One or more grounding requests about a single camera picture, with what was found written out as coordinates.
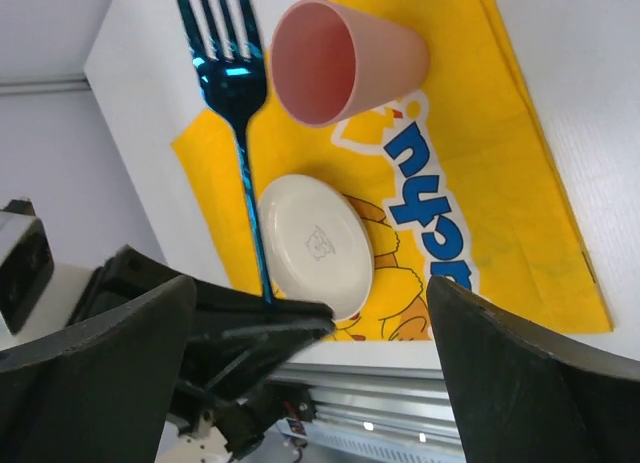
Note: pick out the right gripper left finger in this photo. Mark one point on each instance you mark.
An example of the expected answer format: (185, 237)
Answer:
(99, 390)

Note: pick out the blue metallic fork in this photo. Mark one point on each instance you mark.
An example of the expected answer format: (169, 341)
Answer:
(235, 88)

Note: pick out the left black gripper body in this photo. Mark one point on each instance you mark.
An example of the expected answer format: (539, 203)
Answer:
(241, 412)

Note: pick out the pink plastic cup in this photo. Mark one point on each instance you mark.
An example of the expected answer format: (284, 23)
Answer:
(329, 62)

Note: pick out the yellow pikachu placemat cloth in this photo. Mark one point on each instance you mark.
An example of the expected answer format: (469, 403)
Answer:
(453, 180)

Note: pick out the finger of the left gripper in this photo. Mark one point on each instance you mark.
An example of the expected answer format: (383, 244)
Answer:
(248, 353)
(220, 309)

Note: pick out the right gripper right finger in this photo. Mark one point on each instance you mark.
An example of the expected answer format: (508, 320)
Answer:
(522, 393)

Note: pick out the cream round plate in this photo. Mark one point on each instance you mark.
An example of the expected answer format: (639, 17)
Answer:
(316, 245)

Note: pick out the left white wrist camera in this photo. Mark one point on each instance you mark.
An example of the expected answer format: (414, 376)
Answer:
(26, 263)

